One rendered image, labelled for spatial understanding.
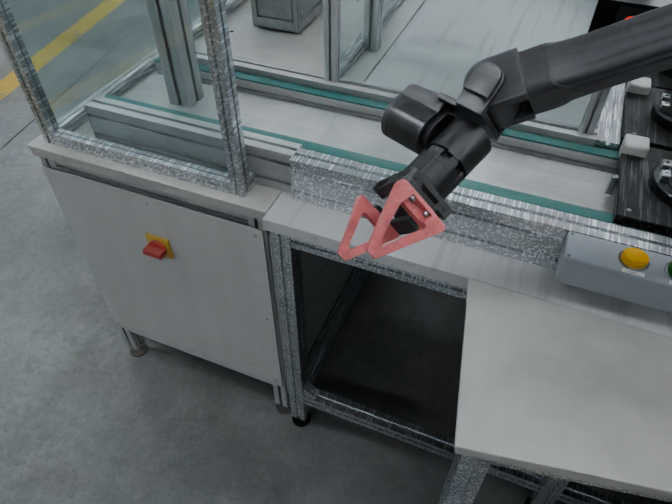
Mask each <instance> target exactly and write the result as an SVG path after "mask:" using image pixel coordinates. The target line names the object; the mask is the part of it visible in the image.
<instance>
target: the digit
mask: <svg viewBox="0 0 672 504"><path fill-rule="evenodd" d="M648 11H650V10H649V9H642V8H635V7H628V6H621V5H620V8H619V10H618V13H617V16H616V19H615V21H614V23H616V22H619V21H622V20H625V19H628V18H631V17H633V16H636V15H639V14H642V13H645V12H648Z"/></svg>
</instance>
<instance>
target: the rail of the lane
mask: <svg viewBox="0 0 672 504"><path fill-rule="evenodd" d="M289 161H290V168H291V169H292V170H291V171H290V175H291V188H293V190H292V199H295V200H298V201H302V202H306V203H309V204H313V205H317V206H320V207H324V208H328V209H331V210H335V211H339V212H343V213H346V214H350V215H351V212H352V209H353V206H354V203H355V200H356V199H357V197H358V196H361V195H364V196H365V197H366V199H367V200H368V201H369V202H370V203H371V204H372V205H373V206H374V205H377V204H378V205H379V206H380V207H381V208H382V209H383V208H384V206H385V203H386V201H387V199H388V198H387V196H386V197H385V198H384V199H381V198H380V197H379V196H378V195H377V194H376V193H375V191H374V190H373V187H374V186H375V185H376V184H377V183H378V182H379V181H380V180H382V179H384V178H387V177H389V176H391V175H394V174H396V173H398V171H394V170H390V169H386V168H382V167H377V166H373V165H369V164H365V163H361V162H357V161H353V160H349V159H345V158H341V157H336V156H332V155H328V154H324V153H320V152H316V151H312V150H308V149H304V148H298V149H297V151H296V152H295V155H293V156H292V157H291V158H290V160H289ZM444 201H445V202H446V203H447V204H448V205H449V206H450V208H451V209H452V212H451V214H450V215H449V216H448V217H447V218H446V219H445V220H443V219H442V218H441V217H440V218H439V219H440V220H441V222H442V223H443V224H444V225H445V227H446V229H445V230H444V231H443V232H442V233H439V234H437V235H434V236H431V237H435V238H438V239H442V240H446V241H449V242H453V243H457V244H460V245H464V246H468V247H471V248H475V249H479V250H482V251H486V252H490V253H493V254H497V255H501V256H504V257H508V258H512V259H516V260H519V261H523V262H527V263H530V264H534V265H538V266H541V267H545V268H549V269H552V270H556V269H557V264H558V258H559V254H560V251H561V249H562V246H563V244H564V241H565V239H566V237H567V234H568V232H575V233H579V234H583V235H587V236H591V237H595V238H599V239H603V240H606V241H610V242H614V243H618V244H622V245H626V246H630V247H634V248H638V249H642V250H646V251H650V252H654V253H658V254H662V255H666V256H670V257H672V232H671V234H670V235H669V237H665V236H661V235H657V234H652V233H648V232H644V231H640V230H636V229H632V228H628V227H624V226H620V225H615V224H611V223H607V222H603V221H599V220H595V219H591V218H587V217H583V216H579V215H574V214H570V213H566V212H562V211H558V210H554V209H550V208H546V207H542V206H538V205H533V204H529V203H525V202H521V201H517V200H513V199H509V198H505V197H501V196H496V195H492V194H488V193H484V192H480V191H476V190H472V189H468V188H464V187H460V186H457V187H456V188H455V189H454V190H453V191H452V192H451V193H450V194H449V195H448V196H447V198H446V199H445V200H444Z"/></svg>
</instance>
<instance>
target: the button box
mask: <svg viewBox="0 0 672 504"><path fill-rule="evenodd" d="M626 248H630V246H626V245H622V244H618V243H614V242H610V241H606V240H603V239H599V238H595V237H591V236H587V235H583V234H579V233H575V232H568V234H567V237H566V239H565V241H564V244H563V246H562V249H561V251H560V254H559V258H558V264H557V269H556V275H555V281H557V282H561V283H565V284H568V285H572V286H575V287H579V288H583V289H586V290H590V291H594V292H597V293H601V294H604V295H608V296H612V297H615V298H619V299H622V300H626V301H630V302H633V303H637V304H641V305H644V306H648V307H651V308H655V309H659V310H662V311H666V312H669V313H672V275H671V274H670V273H669V272H668V265H669V264H670V262H671V261H672V257H670V256H666V255H662V254H658V253H654V252H650V251H646V250H643V251H644V252H645V253H646V254H647V255H648V257H649V262H648V264H647V266H646V267H644V268H642V269H636V268H632V267H629V266H628V265H626V264H625V263H624V262H623V261H622V259H621V255H622V253H623V251H624V250H625V249H626Z"/></svg>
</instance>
